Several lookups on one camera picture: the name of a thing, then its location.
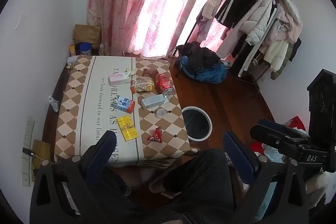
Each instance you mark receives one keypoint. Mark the brown paper bag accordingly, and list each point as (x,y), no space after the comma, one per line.
(86,33)

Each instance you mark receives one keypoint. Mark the clear bottle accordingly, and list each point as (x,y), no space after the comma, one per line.
(101,49)

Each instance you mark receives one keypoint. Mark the pink floral curtain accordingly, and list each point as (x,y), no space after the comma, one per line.
(157,3)

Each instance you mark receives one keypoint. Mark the small pale garment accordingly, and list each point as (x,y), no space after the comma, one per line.
(210,6)

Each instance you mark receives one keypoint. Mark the orange bottle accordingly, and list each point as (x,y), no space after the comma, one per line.
(72,50)

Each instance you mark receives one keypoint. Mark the pink fluffy garment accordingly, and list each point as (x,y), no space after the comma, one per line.
(287,27)

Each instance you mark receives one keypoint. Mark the white round waste bin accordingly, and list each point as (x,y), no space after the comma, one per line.
(197,108)

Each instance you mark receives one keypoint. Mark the blue lidded jar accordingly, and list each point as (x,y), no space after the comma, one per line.
(84,49)

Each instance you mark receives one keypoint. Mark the red cloth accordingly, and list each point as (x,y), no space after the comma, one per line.
(298,123)

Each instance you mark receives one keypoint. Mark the white and blue box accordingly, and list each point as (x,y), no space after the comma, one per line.
(154,101)

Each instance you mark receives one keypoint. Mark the clear plastic cup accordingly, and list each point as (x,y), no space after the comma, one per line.
(160,113)

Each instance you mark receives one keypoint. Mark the red soda can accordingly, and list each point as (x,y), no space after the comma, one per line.
(163,82)

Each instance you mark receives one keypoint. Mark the person's dark fleece pants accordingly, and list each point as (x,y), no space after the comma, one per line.
(204,174)

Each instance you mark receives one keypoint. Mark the brown wrapper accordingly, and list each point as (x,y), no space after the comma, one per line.
(149,72)

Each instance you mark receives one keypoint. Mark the white wall socket strip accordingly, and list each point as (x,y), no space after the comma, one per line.
(27,134)

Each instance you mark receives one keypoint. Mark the yellow snack packet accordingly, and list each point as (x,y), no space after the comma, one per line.
(141,86)

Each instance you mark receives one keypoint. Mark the checkered tablecloth table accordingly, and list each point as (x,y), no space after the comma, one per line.
(76,108)

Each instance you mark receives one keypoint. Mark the small white spray bottle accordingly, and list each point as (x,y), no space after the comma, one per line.
(53,103)

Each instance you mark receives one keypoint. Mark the pink box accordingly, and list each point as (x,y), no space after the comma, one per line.
(118,79)

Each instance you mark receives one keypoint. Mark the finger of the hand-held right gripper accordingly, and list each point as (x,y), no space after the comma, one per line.
(273,123)
(273,136)

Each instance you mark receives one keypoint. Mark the yellow box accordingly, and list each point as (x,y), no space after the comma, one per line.
(127,128)

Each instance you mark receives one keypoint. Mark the black clothing pile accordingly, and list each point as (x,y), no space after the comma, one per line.
(202,56)

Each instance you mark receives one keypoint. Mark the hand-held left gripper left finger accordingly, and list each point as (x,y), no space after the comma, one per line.
(102,151)

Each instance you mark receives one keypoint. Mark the cream plush cushion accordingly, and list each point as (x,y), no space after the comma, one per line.
(316,187)

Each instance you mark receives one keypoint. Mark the black metal clothes rack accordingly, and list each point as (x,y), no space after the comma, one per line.
(195,24)

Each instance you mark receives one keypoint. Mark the black cabinet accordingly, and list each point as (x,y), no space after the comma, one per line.
(321,98)

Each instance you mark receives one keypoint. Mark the person's slipper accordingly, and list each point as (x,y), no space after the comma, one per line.
(157,186)
(126,188)

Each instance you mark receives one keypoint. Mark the cream jacket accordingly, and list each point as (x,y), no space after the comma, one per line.
(275,53)

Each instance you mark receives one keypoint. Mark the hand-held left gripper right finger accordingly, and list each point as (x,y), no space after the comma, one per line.
(236,154)

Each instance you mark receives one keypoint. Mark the white tissue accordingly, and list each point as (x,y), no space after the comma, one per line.
(131,71)

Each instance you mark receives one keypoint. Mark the red wrapper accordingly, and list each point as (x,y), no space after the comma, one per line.
(155,134)

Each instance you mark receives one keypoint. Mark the light pink puffer coat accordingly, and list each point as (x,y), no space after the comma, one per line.
(253,22)

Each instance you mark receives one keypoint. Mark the blue and white milk carton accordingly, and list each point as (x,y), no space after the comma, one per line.
(124,104)

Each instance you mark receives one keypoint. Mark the light blue cloth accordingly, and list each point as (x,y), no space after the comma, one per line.
(273,155)

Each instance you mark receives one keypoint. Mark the blue cloth pile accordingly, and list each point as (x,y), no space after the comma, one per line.
(210,76)

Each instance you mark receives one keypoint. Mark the wooden board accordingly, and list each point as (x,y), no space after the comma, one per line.
(42,148)

